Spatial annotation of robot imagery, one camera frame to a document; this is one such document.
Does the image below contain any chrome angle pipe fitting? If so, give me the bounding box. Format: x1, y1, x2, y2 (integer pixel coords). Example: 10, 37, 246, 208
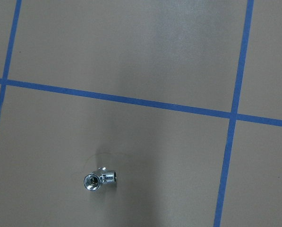
84, 167, 117, 191

